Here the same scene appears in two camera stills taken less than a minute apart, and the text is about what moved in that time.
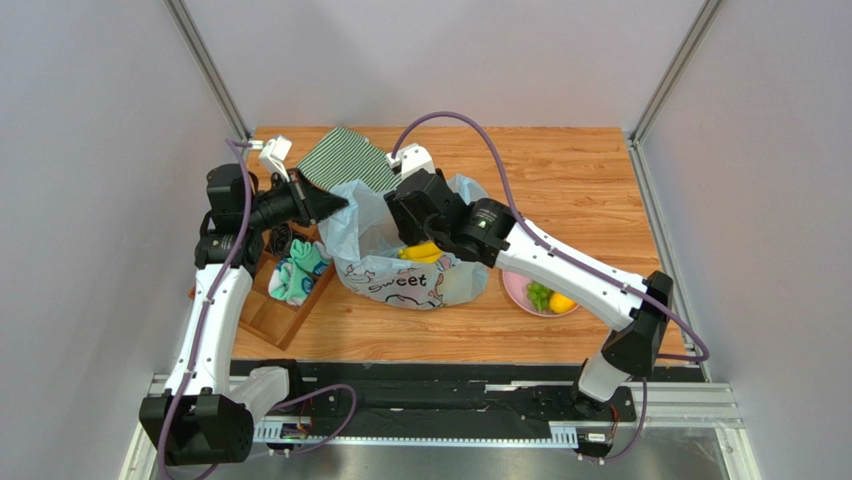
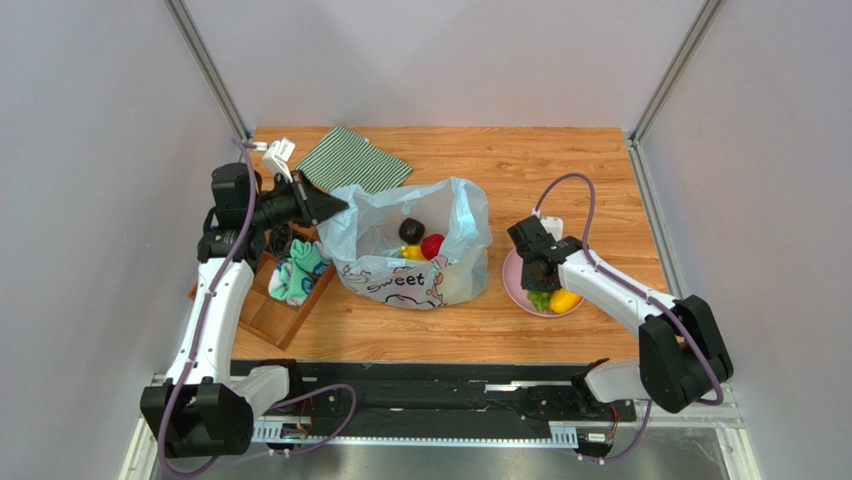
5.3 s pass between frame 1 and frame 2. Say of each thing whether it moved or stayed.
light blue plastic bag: stayed
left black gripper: stayed
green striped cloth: stayed
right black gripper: moved
